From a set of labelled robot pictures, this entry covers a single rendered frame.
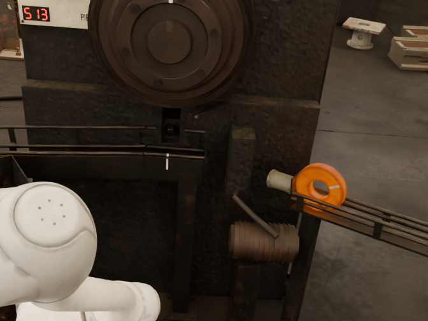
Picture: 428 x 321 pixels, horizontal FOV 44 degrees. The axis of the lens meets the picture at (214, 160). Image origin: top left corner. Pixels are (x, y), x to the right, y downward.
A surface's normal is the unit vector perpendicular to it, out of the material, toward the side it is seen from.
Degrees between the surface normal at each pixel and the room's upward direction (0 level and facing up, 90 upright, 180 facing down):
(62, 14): 90
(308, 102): 0
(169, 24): 90
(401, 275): 0
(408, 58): 90
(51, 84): 0
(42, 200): 35
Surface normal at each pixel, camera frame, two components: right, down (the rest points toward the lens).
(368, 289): 0.07, -0.85
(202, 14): -0.01, 0.52
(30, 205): 0.50, -0.44
